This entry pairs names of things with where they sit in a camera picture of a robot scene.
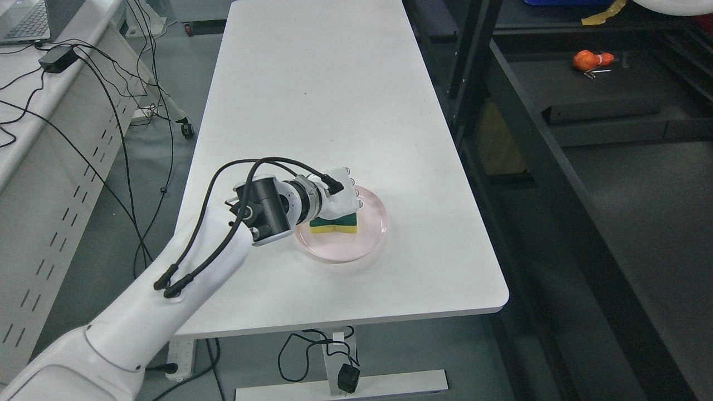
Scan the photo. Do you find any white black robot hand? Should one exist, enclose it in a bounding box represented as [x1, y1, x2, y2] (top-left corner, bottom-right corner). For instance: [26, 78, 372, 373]
[310, 167, 360, 220]

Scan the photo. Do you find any green yellow sponge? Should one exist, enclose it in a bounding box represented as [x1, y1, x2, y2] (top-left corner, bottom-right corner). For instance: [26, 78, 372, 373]
[310, 213, 358, 234]

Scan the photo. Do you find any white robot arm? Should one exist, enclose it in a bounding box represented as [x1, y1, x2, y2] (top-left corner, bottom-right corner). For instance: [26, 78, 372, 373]
[2, 168, 359, 400]

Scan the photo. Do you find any dark metal shelf rack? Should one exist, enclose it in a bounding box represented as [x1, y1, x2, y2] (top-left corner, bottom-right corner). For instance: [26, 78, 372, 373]
[403, 1, 711, 400]

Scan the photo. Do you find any pink round plate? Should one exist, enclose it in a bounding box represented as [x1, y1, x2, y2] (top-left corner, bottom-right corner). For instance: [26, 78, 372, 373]
[294, 185, 389, 262]

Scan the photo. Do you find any white long table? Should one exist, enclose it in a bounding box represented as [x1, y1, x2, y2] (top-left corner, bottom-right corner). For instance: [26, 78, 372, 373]
[167, 0, 510, 401]

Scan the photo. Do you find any black plug under table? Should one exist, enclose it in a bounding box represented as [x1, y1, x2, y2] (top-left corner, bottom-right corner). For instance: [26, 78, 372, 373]
[337, 364, 361, 394]

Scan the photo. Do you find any white power strip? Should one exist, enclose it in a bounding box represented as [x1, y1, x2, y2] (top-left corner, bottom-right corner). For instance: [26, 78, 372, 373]
[165, 338, 197, 382]

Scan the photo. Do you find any orange toy object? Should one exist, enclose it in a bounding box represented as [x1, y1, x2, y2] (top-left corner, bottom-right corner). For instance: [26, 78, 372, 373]
[572, 49, 616, 72]

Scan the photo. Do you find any white side desk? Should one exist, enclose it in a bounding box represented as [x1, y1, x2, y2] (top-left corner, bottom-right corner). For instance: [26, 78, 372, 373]
[1, 1, 150, 385]

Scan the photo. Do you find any black power adapter brick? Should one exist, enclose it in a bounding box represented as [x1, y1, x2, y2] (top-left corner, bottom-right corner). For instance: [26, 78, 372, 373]
[38, 45, 79, 74]

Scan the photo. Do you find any yellow tape strip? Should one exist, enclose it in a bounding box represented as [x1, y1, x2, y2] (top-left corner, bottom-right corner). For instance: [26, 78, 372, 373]
[580, 0, 627, 26]

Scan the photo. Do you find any grey laptop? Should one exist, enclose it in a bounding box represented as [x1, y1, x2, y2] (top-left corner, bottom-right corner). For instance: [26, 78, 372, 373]
[1, 1, 84, 46]

